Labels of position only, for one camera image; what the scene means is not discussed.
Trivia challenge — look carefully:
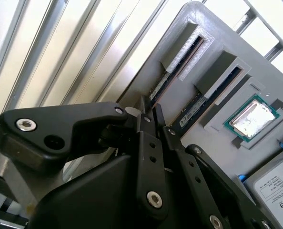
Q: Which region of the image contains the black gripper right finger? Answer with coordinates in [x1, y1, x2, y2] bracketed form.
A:
[154, 104, 275, 229]

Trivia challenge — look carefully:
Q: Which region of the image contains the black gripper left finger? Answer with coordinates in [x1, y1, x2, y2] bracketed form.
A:
[0, 95, 170, 217]

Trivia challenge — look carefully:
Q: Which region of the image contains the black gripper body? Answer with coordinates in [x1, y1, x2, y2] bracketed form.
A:
[28, 155, 204, 229]

